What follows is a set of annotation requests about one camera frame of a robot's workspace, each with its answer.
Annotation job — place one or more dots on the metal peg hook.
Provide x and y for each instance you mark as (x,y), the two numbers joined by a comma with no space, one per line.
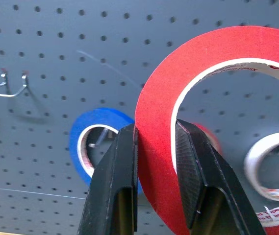
(99,139)

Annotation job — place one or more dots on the red tape roll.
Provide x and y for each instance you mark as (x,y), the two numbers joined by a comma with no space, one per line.
(159,98)

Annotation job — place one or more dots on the dark grey pegboard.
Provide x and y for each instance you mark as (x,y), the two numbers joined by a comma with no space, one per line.
(80,44)

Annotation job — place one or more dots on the blue tape roll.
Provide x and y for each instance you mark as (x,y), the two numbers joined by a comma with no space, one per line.
(76,137)

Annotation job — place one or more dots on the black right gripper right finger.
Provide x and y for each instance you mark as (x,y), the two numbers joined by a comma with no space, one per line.
(203,181)

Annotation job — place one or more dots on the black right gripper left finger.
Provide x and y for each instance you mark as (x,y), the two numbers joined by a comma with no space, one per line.
(112,186)

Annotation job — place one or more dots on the white tape roll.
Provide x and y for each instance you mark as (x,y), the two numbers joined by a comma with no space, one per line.
(250,156)

